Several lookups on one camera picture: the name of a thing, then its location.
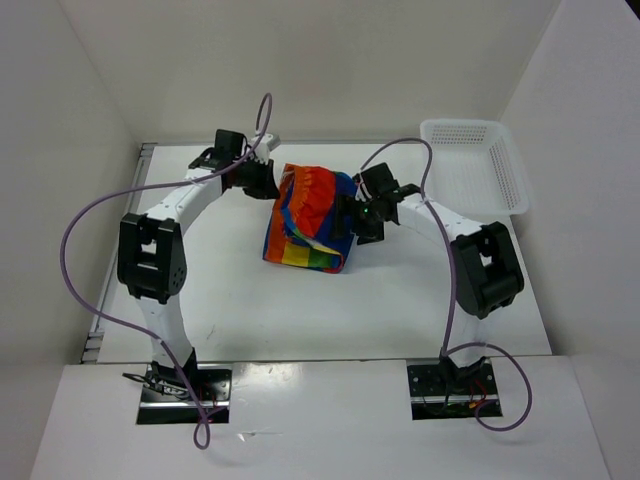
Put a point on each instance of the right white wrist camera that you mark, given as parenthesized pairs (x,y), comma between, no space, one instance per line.
(362,193)

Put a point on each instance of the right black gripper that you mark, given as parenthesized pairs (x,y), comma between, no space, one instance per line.
(347,205)

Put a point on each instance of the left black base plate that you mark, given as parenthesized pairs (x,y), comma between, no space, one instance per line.
(163,403)

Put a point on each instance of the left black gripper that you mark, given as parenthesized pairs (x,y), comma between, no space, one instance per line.
(266,188)

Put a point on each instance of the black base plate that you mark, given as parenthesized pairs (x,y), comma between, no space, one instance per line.
(432,398)
(163,403)

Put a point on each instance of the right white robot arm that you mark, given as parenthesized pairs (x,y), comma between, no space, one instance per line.
(485,273)

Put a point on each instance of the white perforated plastic basket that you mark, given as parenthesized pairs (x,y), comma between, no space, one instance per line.
(476,168)

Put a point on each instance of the rainbow striped shorts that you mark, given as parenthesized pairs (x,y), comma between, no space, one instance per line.
(302,218)

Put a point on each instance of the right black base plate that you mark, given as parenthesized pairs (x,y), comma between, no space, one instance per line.
(432,398)

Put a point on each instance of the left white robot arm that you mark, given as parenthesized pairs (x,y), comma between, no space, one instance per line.
(151,259)

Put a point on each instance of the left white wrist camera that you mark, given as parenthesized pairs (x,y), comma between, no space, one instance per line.
(263,147)

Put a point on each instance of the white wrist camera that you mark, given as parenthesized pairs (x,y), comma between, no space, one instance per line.
(263,147)
(362,193)

